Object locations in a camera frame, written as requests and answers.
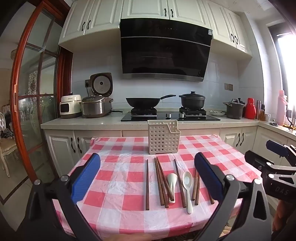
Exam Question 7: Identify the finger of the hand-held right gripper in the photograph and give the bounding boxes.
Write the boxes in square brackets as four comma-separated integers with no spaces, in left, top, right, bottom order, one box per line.
[244,150,278,173]
[265,140,296,165]

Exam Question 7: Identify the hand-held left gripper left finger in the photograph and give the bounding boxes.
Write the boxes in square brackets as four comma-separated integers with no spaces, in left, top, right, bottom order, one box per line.
[22,152,101,241]

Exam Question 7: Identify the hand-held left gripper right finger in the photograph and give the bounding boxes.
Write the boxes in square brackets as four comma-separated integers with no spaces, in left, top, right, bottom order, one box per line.
[194,152,273,241]

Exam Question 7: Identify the white ceramic spoon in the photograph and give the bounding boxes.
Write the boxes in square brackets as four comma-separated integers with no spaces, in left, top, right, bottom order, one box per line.
[182,171,194,214]
[167,173,178,204]

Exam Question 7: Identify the beige plastic utensil holder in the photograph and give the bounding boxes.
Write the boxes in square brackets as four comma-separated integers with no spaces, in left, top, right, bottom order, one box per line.
[147,119,181,155]

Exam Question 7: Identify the person's right hand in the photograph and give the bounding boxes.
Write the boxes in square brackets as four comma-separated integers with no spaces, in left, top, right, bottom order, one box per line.
[272,199,287,232]

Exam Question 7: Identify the pink bottle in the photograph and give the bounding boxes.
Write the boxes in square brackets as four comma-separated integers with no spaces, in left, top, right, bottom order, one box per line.
[277,90,288,126]

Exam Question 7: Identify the white lower kitchen cabinets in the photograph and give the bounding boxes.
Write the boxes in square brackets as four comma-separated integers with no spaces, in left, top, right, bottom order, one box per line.
[44,125,296,173]

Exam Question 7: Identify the white kitchen cabinets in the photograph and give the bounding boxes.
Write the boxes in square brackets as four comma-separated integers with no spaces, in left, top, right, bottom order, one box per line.
[58,0,252,56]
[44,125,296,173]

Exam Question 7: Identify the red thermos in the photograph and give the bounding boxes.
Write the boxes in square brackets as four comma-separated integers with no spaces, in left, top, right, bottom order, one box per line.
[245,98,257,119]

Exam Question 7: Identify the red white checkered tablecloth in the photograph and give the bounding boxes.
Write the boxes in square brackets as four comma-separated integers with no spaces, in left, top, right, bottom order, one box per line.
[52,136,263,237]

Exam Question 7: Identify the grey stockpot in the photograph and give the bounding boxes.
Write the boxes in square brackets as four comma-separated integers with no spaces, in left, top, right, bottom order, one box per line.
[223,98,247,120]

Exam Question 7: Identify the speckled white kitchen countertop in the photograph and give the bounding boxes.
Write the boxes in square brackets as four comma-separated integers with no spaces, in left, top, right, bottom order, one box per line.
[40,109,296,139]

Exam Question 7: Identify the silver rice cooker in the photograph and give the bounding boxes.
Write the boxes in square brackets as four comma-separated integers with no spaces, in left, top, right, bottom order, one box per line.
[81,72,114,118]

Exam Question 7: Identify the black glass gas stove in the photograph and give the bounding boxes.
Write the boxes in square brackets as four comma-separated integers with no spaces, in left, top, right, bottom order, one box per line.
[121,107,221,122]

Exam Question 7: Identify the small white kitchen appliance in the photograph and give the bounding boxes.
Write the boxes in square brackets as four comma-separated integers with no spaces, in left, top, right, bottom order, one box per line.
[60,94,82,119]

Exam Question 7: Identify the black lidded cooking pot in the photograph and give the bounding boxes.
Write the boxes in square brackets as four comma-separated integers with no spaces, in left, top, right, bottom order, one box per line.
[179,91,206,110]

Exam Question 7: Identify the white ornate chair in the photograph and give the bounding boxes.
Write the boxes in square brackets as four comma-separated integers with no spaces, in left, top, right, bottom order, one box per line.
[0,111,21,178]

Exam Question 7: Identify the window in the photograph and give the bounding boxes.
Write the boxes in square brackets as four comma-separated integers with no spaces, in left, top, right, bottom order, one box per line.
[268,23,296,98]

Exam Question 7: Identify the black wok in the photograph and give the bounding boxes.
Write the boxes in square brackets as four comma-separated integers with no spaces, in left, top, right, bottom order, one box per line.
[125,94,176,109]

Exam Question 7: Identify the wooden framed glass door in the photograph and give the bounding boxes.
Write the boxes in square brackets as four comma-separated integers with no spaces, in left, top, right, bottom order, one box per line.
[10,2,73,204]

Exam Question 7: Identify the black glass range hood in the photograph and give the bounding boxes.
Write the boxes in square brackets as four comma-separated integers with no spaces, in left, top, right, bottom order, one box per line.
[120,18,213,82]

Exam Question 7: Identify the white upper kitchen cabinets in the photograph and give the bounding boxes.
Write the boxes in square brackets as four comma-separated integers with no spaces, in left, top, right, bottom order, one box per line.
[58,0,252,56]

